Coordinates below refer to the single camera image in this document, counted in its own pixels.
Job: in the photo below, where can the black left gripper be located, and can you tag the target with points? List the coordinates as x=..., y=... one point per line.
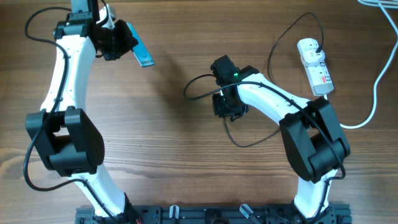
x=128, y=42

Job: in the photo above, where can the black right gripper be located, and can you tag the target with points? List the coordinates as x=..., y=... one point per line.
x=220, y=110

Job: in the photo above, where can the blue screen Galaxy smartphone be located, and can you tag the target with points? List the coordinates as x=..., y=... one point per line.
x=140, y=52

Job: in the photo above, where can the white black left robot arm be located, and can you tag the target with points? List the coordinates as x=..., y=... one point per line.
x=61, y=132

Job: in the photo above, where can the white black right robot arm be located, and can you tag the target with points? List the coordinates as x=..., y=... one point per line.
x=314, y=141

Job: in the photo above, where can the white charger plug adapter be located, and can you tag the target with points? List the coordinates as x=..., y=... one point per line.
x=312, y=58

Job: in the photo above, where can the white power strip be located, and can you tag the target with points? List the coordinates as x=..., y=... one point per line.
x=318, y=75

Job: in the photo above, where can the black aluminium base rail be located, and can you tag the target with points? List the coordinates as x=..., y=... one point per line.
x=273, y=213

